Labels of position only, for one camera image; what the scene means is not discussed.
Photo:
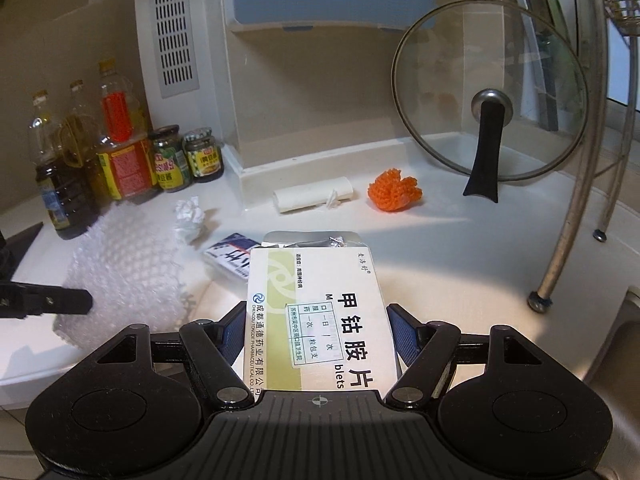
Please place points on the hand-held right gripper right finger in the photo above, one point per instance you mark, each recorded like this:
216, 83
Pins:
402, 335

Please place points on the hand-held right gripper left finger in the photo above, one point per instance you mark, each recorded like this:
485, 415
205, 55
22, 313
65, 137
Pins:
235, 335

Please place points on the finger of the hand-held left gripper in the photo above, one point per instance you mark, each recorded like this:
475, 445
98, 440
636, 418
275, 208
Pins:
45, 301

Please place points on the white green medicine box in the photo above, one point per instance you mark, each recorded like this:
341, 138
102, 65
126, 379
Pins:
320, 320

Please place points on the clear bubble wrap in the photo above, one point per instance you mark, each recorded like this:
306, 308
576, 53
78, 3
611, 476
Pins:
135, 270

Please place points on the silver blister pack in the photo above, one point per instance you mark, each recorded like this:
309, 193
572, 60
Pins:
310, 239

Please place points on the orange mesh scrubber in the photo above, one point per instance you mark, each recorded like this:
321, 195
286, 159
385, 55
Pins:
392, 190

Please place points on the white box black print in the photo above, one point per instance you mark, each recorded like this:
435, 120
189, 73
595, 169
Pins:
232, 255

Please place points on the dark soy sauce bottle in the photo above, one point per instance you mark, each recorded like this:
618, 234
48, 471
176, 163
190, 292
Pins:
62, 200

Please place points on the crumpled white tissue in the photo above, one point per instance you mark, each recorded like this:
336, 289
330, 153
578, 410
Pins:
190, 220

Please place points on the white paper roll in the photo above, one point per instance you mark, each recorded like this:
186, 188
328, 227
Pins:
310, 195

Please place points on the yellow oil bottle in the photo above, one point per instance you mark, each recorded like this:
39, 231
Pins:
82, 145

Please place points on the small sauce jar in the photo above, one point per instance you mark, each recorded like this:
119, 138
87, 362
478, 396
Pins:
204, 160

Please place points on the large sauce jar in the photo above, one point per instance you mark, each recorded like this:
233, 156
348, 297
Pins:
171, 165

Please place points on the stainless steel sink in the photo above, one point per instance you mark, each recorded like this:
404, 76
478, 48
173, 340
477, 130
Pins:
632, 320

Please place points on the stainless steel dish rack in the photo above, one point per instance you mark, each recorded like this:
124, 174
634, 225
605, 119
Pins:
585, 160

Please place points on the glass pot lid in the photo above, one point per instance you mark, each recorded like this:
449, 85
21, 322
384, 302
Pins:
450, 85

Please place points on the white wall vent grille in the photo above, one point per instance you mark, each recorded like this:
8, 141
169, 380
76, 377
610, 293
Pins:
174, 30

